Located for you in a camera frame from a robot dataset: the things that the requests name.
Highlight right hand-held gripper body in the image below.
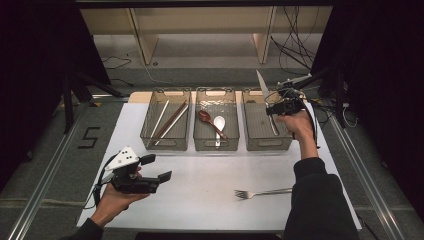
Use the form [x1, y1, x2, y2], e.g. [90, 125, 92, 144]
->
[277, 73, 313, 116]

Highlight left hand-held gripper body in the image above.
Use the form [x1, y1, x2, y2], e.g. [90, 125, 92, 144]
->
[104, 146, 160, 195]

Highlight smoked clear plastic bin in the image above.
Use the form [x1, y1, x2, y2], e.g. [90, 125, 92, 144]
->
[193, 86, 241, 152]
[241, 87, 296, 152]
[140, 87, 193, 152]

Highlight steel table knife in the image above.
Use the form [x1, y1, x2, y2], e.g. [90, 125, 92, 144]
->
[255, 69, 280, 137]

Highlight white chopstick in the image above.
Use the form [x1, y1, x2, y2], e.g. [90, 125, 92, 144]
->
[150, 100, 170, 139]

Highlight dark brown chopsticks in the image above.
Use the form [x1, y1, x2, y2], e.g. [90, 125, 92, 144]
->
[153, 105, 190, 146]

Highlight brown wooden chopstick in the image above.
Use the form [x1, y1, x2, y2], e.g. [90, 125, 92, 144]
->
[154, 101, 189, 142]
[153, 100, 188, 141]

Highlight white ceramic spoon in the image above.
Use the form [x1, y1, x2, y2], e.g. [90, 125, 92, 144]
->
[213, 115, 227, 148]

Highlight brown wooden spoon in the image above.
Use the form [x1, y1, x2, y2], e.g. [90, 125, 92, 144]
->
[197, 110, 230, 141]

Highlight person's right hand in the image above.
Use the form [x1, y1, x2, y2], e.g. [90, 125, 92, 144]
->
[275, 110, 316, 146]

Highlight person's left hand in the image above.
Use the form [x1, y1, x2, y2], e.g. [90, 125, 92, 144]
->
[90, 183, 150, 228]

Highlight white table sheet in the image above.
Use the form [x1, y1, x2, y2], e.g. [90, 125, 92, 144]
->
[76, 102, 363, 232]

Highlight black tripod stand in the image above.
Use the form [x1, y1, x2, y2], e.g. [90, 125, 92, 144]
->
[293, 64, 349, 129]
[61, 69, 124, 134]

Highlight steel fork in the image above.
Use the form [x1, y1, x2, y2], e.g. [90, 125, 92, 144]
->
[234, 187, 294, 201]

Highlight black curtain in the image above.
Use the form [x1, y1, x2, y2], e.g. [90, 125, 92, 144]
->
[0, 0, 112, 193]
[309, 0, 424, 221]

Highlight light wooden shelf unit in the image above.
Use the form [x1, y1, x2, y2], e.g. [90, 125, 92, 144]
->
[79, 6, 334, 65]

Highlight right hand-held gripper cable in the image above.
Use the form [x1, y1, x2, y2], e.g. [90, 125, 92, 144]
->
[266, 87, 322, 150]

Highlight tangle of black cables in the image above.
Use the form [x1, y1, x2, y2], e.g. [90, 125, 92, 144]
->
[270, 6, 322, 76]

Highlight white floor cable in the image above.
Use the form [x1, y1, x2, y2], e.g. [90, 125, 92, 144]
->
[126, 53, 175, 87]

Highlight aluminium floor rail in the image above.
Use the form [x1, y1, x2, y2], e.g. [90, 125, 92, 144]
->
[6, 99, 98, 240]
[328, 113, 406, 240]

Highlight thin black floor cable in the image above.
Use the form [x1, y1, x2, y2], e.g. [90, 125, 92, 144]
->
[101, 55, 133, 71]

